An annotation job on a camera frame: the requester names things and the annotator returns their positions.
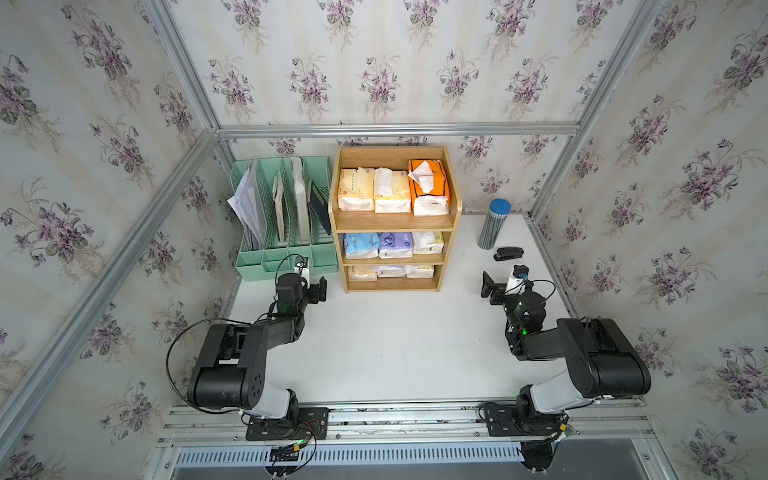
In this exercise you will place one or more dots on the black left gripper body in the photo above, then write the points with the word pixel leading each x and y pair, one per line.
pixel 311 295

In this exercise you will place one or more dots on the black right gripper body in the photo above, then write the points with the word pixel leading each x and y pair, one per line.
pixel 498 294

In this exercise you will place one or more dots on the light blue tissue pack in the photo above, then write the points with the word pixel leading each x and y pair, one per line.
pixel 361 245

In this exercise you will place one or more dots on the orange tissue pack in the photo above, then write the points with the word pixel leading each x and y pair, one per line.
pixel 429 188

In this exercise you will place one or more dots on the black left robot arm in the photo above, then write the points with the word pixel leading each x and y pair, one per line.
pixel 230 373

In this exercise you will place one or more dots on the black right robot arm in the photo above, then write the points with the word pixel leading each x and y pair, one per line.
pixel 600 362

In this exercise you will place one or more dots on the yellow tissue pack bottom shelf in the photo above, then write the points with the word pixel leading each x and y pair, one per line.
pixel 362 273

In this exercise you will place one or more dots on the white-blue tissue pack bottom shelf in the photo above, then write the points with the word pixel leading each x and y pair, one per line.
pixel 391 271

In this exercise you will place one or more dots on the white tissue pack bottom shelf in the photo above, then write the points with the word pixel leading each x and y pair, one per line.
pixel 419 271

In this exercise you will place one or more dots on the white tissue pack shelf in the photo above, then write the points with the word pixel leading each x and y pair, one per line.
pixel 419 271
pixel 428 243

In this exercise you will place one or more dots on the white tissue pack middle shelf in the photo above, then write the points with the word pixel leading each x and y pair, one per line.
pixel 428 243

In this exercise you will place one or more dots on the purple tissue pack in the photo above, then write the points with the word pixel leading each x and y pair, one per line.
pixel 395 245

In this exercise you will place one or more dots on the wooden three-tier shelf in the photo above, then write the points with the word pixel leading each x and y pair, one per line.
pixel 394 214

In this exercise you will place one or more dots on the black stapler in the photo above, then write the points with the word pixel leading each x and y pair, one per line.
pixel 508 253

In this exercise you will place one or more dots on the pencil canister blue lid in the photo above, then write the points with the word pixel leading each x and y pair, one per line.
pixel 495 218

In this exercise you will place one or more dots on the black tablet in organizer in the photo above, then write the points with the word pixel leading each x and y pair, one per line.
pixel 318 205

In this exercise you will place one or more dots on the white folder in organizer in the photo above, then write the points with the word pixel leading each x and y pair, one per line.
pixel 301 200

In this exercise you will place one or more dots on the green desk file organizer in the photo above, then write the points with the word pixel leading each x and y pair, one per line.
pixel 290 195

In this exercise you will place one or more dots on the beige booklet in organizer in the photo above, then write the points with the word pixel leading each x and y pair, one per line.
pixel 278 195

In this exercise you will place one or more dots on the white papers in organizer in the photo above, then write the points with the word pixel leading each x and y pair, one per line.
pixel 247 206

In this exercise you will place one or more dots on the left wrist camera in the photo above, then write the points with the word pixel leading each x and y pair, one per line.
pixel 302 269

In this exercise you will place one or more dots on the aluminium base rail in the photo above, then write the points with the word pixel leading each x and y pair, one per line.
pixel 394 433

